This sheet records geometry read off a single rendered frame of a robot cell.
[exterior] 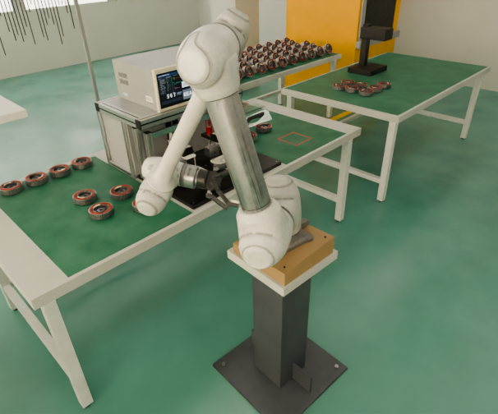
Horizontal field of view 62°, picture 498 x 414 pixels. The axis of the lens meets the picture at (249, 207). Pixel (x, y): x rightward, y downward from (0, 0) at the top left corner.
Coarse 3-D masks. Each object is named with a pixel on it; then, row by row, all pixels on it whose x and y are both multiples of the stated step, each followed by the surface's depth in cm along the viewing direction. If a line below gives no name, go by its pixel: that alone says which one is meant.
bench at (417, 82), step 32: (352, 64) 426; (384, 64) 422; (416, 64) 419; (448, 64) 415; (288, 96) 363; (320, 96) 338; (352, 96) 336; (384, 96) 334; (416, 96) 332; (320, 160) 367; (384, 160) 321; (384, 192) 334
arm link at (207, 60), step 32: (192, 32) 108; (224, 32) 110; (192, 64) 104; (224, 64) 107; (224, 96) 113; (224, 128) 118; (256, 160) 126; (256, 192) 128; (256, 224) 130; (288, 224) 141; (256, 256) 132
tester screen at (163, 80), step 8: (176, 72) 204; (160, 80) 199; (168, 80) 202; (176, 80) 206; (160, 88) 201; (168, 88) 204; (176, 88) 207; (184, 88) 211; (160, 96) 202; (168, 104) 207
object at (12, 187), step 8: (72, 160) 238; (80, 160) 241; (88, 160) 237; (56, 168) 232; (64, 168) 229; (80, 168) 235; (32, 176) 224; (40, 176) 226; (56, 176) 227; (64, 176) 228; (8, 184) 217; (16, 184) 217; (32, 184) 219; (40, 184) 220; (0, 192) 213; (8, 192) 211; (16, 192) 213
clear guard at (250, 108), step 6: (246, 102) 231; (246, 108) 222; (252, 108) 222; (258, 108) 222; (264, 108) 224; (246, 114) 216; (252, 114) 218; (252, 120) 217; (258, 120) 219; (264, 120) 221
